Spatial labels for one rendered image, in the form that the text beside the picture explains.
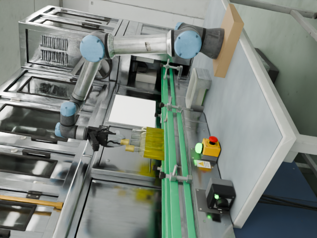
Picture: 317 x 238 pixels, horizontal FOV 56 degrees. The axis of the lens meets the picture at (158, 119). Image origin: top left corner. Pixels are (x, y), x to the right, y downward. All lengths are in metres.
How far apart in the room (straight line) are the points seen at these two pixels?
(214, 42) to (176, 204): 0.76
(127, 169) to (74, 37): 1.28
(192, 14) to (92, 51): 3.95
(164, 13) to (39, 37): 2.94
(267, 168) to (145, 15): 4.49
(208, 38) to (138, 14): 3.80
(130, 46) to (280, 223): 0.93
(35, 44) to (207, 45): 1.59
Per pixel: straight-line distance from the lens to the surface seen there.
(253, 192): 1.00
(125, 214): 1.46
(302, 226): 1.30
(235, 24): 1.37
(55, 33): 2.57
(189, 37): 1.32
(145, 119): 2.08
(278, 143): 0.88
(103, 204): 1.49
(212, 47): 1.48
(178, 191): 1.19
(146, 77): 2.68
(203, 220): 1.09
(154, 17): 5.22
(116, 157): 1.70
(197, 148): 1.33
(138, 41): 1.36
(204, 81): 1.70
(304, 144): 0.96
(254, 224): 1.19
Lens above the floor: 1.15
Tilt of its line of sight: 5 degrees down
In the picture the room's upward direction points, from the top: 81 degrees counter-clockwise
